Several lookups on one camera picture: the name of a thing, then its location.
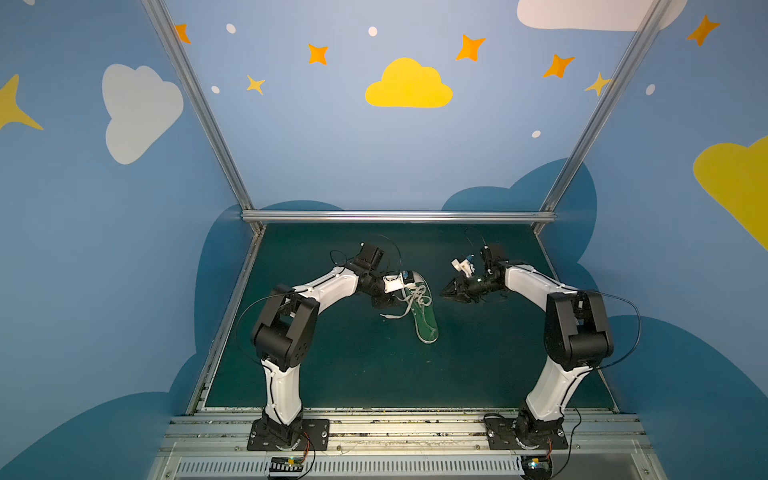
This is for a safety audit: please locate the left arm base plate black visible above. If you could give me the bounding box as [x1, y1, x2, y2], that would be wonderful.
[246, 416, 330, 452]

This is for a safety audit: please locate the back aluminium frame bar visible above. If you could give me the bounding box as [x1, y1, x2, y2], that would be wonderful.
[241, 210, 556, 224]

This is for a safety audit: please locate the front aluminium rail bed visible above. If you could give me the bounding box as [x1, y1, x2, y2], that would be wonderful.
[148, 408, 666, 479]

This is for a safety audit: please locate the aluminium frame post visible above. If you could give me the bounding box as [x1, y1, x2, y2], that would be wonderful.
[533, 0, 672, 236]
[142, 0, 253, 215]

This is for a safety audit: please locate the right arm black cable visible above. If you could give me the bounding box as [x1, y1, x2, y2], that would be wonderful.
[590, 292, 642, 370]

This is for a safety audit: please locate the left aluminium frame post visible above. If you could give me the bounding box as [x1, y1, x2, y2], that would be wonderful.
[142, 0, 253, 215]

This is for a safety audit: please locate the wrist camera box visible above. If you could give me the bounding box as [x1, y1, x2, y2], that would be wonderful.
[382, 270, 415, 294]
[451, 254, 475, 279]

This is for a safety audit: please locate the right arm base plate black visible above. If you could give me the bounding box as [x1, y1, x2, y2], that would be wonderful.
[482, 413, 569, 450]

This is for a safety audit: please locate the right aluminium frame post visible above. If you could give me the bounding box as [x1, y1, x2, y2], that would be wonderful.
[533, 0, 672, 236]

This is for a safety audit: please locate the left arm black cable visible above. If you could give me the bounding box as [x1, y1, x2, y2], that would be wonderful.
[232, 233, 403, 367]

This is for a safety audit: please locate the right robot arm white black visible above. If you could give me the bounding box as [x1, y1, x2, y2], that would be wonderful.
[441, 244, 614, 444]

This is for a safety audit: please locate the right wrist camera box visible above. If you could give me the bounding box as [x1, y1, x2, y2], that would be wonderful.
[451, 254, 475, 279]

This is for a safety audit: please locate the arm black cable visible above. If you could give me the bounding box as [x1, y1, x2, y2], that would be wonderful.
[232, 233, 403, 367]
[590, 292, 642, 370]

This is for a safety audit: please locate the left controller board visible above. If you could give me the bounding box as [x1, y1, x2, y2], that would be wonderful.
[266, 456, 304, 479]

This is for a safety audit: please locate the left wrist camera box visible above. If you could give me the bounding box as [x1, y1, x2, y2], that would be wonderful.
[382, 270, 415, 294]

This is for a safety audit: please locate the controller board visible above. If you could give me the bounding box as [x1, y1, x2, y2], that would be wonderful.
[266, 456, 304, 479]
[521, 456, 552, 480]

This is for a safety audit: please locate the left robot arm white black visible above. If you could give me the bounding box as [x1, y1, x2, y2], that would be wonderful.
[250, 243, 414, 433]

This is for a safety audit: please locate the green canvas sneaker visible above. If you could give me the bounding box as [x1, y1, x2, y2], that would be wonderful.
[411, 271, 439, 344]

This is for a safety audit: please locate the right controller board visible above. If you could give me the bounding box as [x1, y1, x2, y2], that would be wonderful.
[521, 456, 552, 480]

